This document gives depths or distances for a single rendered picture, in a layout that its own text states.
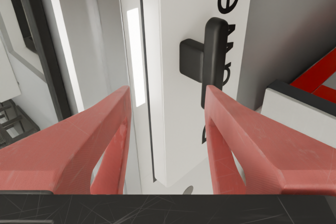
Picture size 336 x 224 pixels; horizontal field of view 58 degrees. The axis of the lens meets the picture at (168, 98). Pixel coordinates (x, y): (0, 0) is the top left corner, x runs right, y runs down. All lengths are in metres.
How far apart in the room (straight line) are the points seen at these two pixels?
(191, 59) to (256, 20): 0.14
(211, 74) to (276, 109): 0.19
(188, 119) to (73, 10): 0.15
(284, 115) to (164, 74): 0.21
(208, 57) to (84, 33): 0.08
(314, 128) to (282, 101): 0.05
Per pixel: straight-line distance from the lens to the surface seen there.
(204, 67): 0.22
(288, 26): 0.43
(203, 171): 0.41
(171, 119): 0.26
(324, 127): 0.38
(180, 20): 0.22
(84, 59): 0.20
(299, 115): 0.39
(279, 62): 0.45
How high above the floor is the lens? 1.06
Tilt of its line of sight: 34 degrees down
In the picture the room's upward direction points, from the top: 120 degrees counter-clockwise
